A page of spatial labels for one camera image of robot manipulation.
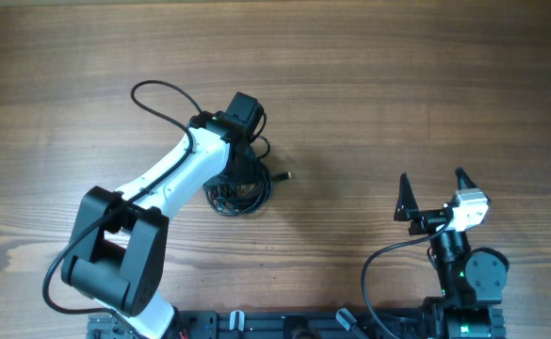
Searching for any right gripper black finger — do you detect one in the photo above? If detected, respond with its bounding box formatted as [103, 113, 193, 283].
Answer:
[394, 172, 419, 221]
[455, 167, 478, 190]

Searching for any black thick USB cable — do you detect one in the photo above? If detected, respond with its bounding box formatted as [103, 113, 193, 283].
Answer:
[203, 140, 275, 218]

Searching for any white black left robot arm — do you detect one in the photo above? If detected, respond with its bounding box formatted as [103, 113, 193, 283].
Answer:
[57, 92, 272, 338]

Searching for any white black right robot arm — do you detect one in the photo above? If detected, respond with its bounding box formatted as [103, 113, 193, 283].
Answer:
[394, 168, 510, 339]

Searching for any black right camera cable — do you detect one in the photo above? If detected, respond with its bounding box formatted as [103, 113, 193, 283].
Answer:
[360, 206, 455, 339]

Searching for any black camera cable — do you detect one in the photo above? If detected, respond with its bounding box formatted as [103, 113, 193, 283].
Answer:
[360, 206, 455, 339]
[41, 79, 204, 315]

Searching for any black left camera cable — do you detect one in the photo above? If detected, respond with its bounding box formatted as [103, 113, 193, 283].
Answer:
[41, 79, 204, 315]

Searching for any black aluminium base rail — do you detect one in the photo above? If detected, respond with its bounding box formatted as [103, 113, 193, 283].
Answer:
[86, 308, 507, 339]

